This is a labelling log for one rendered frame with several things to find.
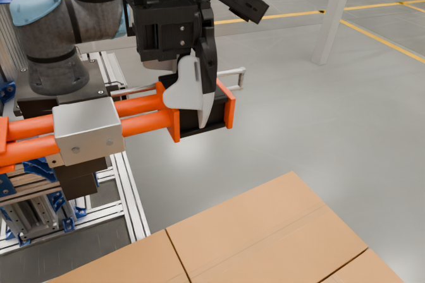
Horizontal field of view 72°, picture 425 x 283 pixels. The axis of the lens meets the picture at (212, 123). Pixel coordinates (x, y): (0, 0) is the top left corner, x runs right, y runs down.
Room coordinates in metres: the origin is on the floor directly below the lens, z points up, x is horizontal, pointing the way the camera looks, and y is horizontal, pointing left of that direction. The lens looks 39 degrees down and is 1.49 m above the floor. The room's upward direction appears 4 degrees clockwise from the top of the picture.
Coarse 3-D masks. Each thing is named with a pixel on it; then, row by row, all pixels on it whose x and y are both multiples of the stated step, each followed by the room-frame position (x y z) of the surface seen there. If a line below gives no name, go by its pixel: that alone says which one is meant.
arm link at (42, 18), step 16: (16, 0) 0.68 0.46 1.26; (32, 0) 0.67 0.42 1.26; (48, 0) 0.67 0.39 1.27; (64, 0) 0.71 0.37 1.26; (16, 16) 0.64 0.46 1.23; (32, 16) 0.64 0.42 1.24; (48, 16) 0.66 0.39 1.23; (64, 16) 0.68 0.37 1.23; (32, 32) 0.64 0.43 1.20; (48, 32) 0.65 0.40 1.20; (64, 32) 0.67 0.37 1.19; (32, 48) 0.64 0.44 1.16; (48, 48) 0.65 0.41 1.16; (64, 48) 0.67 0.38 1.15
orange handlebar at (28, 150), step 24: (144, 96) 0.32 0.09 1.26; (0, 120) 0.25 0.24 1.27; (24, 120) 0.25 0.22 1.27; (48, 120) 0.26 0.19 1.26; (120, 120) 0.27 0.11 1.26; (144, 120) 0.27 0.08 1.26; (168, 120) 0.28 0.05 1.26; (0, 144) 0.21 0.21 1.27; (24, 144) 0.22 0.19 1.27; (48, 144) 0.22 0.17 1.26; (0, 168) 0.20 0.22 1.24
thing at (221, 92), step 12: (156, 84) 0.33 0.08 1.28; (168, 84) 0.33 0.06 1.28; (216, 84) 0.34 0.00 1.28; (216, 96) 0.31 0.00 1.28; (228, 96) 0.31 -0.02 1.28; (168, 108) 0.29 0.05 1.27; (216, 108) 0.31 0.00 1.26; (228, 108) 0.31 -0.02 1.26; (180, 120) 0.29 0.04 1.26; (192, 120) 0.29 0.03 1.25; (216, 120) 0.31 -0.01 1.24; (228, 120) 0.31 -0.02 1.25; (180, 132) 0.28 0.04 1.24; (192, 132) 0.29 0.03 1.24
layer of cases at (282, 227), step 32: (256, 192) 0.75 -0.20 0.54; (288, 192) 0.76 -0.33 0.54; (192, 224) 0.59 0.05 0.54; (224, 224) 0.59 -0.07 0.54; (256, 224) 0.60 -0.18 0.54; (288, 224) 0.61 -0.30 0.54; (320, 224) 0.62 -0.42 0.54; (128, 256) 0.45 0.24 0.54; (160, 256) 0.46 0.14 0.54; (192, 256) 0.47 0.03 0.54; (224, 256) 0.48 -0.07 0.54; (256, 256) 0.48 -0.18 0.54; (288, 256) 0.49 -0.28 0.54; (320, 256) 0.50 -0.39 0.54; (352, 256) 0.51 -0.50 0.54
